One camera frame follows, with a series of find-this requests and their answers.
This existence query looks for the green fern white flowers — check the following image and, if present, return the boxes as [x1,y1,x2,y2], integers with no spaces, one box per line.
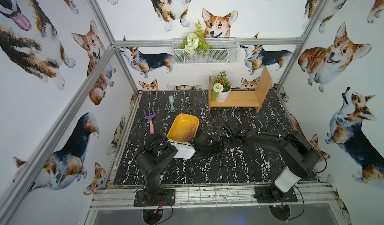
[180,20,210,55]

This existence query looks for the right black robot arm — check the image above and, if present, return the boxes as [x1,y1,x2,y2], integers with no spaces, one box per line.
[223,122,322,204]

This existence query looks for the white wire wall basket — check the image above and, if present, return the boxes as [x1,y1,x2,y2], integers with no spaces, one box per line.
[172,38,240,64]

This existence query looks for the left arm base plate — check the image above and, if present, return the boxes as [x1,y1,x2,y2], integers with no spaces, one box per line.
[134,189,176,207]

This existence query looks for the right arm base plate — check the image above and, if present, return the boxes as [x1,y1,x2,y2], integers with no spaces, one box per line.
[254,185,298,204]

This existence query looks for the wooden shelf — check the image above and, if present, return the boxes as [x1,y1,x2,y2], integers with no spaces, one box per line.
[208,67,273,113]

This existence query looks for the teal cleaning brush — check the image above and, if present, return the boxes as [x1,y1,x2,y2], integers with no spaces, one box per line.
[169,95,175,113]

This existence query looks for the purple pink garden fork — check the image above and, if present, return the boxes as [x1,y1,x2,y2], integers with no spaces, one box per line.
[143,108,156,135]

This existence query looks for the white potted plant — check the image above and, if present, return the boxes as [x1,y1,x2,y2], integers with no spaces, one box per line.
[211,71,232,102]

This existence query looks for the yellow plastic storage box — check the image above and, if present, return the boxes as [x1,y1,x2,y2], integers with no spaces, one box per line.
[167,114,200,143]

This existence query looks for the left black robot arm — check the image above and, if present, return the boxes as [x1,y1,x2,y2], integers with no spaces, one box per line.
[135,130,224,207]

